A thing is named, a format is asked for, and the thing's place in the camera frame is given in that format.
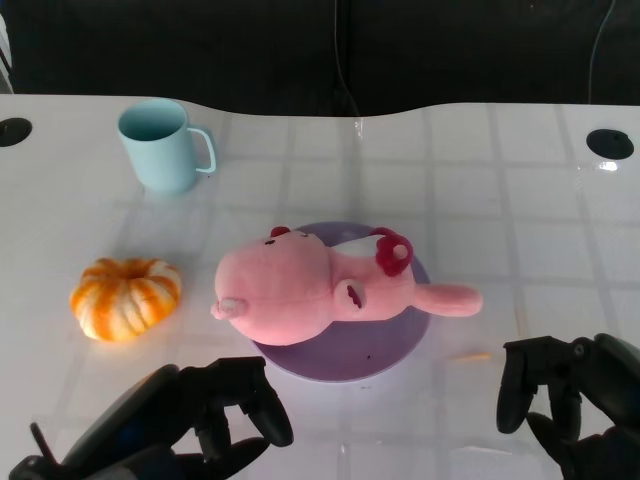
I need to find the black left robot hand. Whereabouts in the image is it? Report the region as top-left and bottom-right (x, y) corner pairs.
(58, 355), (295, 480)

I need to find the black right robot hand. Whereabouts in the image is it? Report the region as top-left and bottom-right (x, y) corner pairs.
(496, 333), (640, 480)

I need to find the pink plush doll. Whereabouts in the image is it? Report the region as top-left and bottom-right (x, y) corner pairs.
(209, 225), (484, 347)

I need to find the lavender plastic plate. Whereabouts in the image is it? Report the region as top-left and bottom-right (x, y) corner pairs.
(249, 221), (432, 384)

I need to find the orange white striped pumpkin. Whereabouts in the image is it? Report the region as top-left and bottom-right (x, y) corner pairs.
(68, 256), (183, 343)

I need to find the black round table grommet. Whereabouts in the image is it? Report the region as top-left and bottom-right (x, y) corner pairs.
(585, 128), (635, 160)
(0, 117), (34, 148)

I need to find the light blue mug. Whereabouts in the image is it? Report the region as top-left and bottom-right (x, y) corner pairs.
(117, 98), (219, 195)

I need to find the white object at edge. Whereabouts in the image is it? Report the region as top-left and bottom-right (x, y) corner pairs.
(0, 22), (14, 94)

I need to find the thin grey hanging cable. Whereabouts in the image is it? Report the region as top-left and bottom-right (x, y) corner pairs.
(332, 0), (362, 118)
(588, 0), (618, 104)

